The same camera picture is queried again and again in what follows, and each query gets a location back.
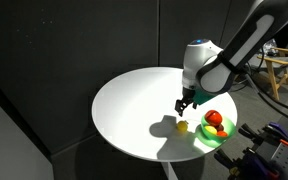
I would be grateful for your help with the dark purple toy fruit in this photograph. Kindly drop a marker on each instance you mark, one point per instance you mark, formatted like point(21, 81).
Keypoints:
point(220, 127)

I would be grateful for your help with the white table pedestal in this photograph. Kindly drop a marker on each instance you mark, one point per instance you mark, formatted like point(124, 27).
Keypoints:
point(169, 170)

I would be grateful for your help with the yellow toy lemon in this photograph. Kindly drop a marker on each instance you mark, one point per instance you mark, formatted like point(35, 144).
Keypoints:
point(182, 126)

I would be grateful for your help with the wooden sawhorse stand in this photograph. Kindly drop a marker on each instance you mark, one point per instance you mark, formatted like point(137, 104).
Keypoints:
point(274, 80)

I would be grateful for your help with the red toy apple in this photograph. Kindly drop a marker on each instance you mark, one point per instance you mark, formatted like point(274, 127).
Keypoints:
point(213, 117)

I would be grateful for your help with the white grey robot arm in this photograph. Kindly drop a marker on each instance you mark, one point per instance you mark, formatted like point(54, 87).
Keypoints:
point(217, 66)

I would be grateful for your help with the green translucent bowl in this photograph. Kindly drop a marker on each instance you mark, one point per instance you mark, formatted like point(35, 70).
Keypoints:
point(230, 128)

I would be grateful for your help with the black purple spring clamp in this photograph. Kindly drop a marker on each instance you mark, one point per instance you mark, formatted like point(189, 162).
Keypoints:
point(277, 131)
point(250, 163)

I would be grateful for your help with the small red toy tomato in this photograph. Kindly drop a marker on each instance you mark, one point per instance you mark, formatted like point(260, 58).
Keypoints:
point(222, 133)

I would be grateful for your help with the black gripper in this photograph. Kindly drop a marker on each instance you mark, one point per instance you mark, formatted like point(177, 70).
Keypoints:
point(188, 95)

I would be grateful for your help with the white side panel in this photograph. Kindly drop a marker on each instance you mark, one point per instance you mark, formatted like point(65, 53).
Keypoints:
point(7, 146)

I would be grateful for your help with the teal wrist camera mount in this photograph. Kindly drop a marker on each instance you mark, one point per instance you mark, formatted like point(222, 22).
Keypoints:
point(204, 97)

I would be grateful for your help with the yellow toy fruit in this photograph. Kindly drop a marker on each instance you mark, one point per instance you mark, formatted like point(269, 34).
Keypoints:
point(210, 130)

